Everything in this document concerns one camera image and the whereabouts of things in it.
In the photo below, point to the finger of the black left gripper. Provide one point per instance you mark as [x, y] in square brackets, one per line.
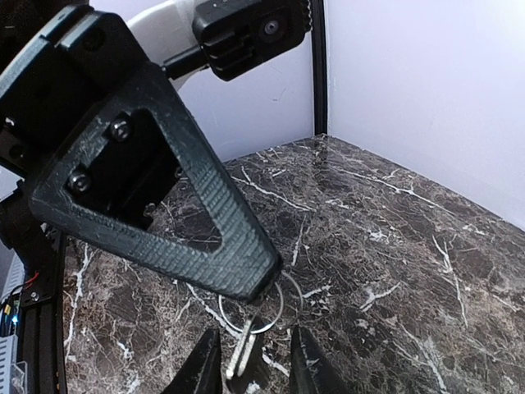
[241, 268]

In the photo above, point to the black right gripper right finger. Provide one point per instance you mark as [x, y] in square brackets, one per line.
[311, 371]

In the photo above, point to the white slotted cable duct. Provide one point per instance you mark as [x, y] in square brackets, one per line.
[8, 361]

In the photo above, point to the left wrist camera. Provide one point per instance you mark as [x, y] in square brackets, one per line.
[228, 37]

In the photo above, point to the silver keyring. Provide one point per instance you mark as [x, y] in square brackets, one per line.
[278, 309]

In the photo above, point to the black left corner post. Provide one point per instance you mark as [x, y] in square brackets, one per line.
[320, 76]

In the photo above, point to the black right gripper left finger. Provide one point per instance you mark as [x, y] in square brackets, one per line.
[201, 372]

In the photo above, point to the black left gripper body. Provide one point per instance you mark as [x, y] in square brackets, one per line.
[72, 64]

